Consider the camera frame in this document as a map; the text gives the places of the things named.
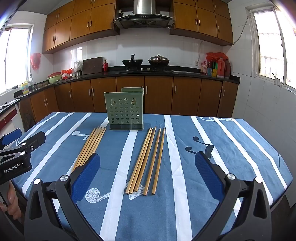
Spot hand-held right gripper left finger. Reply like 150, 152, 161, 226
24, 152, 103, 241

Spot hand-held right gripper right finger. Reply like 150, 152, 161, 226
195, 151, 272, 241

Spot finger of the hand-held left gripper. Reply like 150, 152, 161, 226
0, 131, 46, 164
0, 129, 23, 149

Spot green perforated utensil holder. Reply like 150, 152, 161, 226
104, 87, 145, 131

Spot person's left hand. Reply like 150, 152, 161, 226
0, 181, 23, 219

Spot red and white cabinet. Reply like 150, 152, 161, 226
0, 105, 25, 137

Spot green bowl with red lid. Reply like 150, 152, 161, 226
47, 72, 62, 84

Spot blue white striped tablecloth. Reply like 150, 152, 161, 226
17, 112, 294, 241

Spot hanging red plastic bag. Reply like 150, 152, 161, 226
31, 52, 41, 70

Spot clear plastic cups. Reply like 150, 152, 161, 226
73, 61, 83, 77

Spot dark wooden cutting board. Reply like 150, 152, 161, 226
82, 57, 103, 75

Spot dark sauce bottle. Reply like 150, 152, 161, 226
224, 59, 232, 79

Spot black kitchen countertop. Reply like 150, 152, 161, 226
14, 65, 240, 99

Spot crumpled red plastic bags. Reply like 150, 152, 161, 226
206, 52, 228, 62

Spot wooden upper cabinets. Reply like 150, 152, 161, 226
42, 0, 120, 54
169, 0, 233, 46

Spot black gas stove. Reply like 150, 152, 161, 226
119, 65, 173, 73

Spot black wok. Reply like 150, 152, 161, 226
122, 54, 144, 70

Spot wok with glass lid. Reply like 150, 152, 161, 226
148, 55, 170, 66

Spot window with security bars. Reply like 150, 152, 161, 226
245, 5, 296, 90

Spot steel range hood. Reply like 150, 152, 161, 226
113, 0, 174, 29

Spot window with white frame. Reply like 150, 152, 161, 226
0, 23, 33, 93

